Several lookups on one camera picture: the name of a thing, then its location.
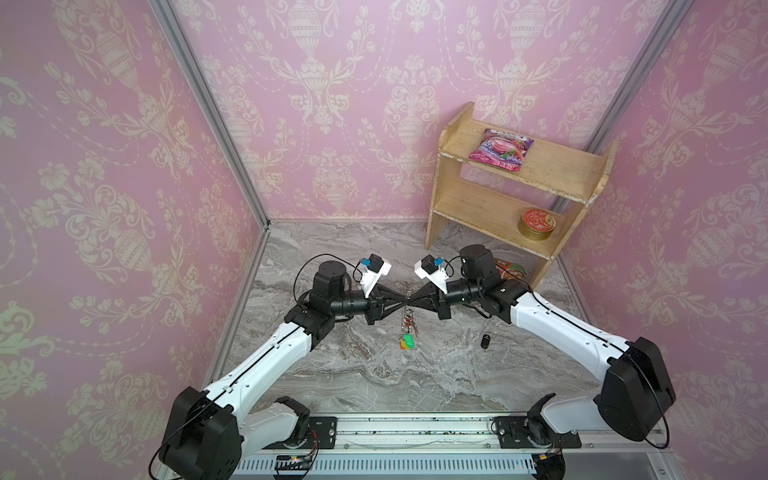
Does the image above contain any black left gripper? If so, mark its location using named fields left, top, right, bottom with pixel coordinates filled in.
left=329, top=285, right=408, bottom=326

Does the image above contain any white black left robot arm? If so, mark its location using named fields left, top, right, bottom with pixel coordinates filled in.
left=152, top=254, right=406, bottom=479

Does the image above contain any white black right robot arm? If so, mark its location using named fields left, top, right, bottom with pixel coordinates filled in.
left=409, top=244, right=676, bottom=448

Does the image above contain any green orange food packet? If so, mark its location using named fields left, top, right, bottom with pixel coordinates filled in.
left=495, top=258, right=527, bottom=280

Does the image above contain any red round tin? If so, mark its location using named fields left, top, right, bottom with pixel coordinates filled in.
left=517, top=208, right=557, bottom=241

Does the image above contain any pink snack packet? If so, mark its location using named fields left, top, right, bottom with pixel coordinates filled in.
left=469, top=128, right=534, bottom=172

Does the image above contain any wooden two-tier shelf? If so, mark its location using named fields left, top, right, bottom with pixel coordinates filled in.
left=424, top=101, right=619, bottom=298

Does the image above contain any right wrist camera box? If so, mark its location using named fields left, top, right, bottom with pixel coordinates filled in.
left=414, top=254, right=449, bottom=294

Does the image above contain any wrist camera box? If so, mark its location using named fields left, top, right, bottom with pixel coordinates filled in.
left=359, top=254, right=392, bottom=298
left=414, top=254, right=449, bottom=294

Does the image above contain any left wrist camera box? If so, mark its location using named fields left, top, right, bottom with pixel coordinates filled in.
left=359, top=254, right=392, bottom=298

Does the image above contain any aluminium front rail base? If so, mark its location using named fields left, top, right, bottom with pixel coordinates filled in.
left=233, top=412, right=685, bottom=479

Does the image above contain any aluminium corner frame post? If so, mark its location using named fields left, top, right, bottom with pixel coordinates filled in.
left=148, top=0, right=270, bottom=230

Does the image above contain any right aluminium corner post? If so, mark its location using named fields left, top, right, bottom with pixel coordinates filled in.
left=584, top=0, right=694, bottom=154

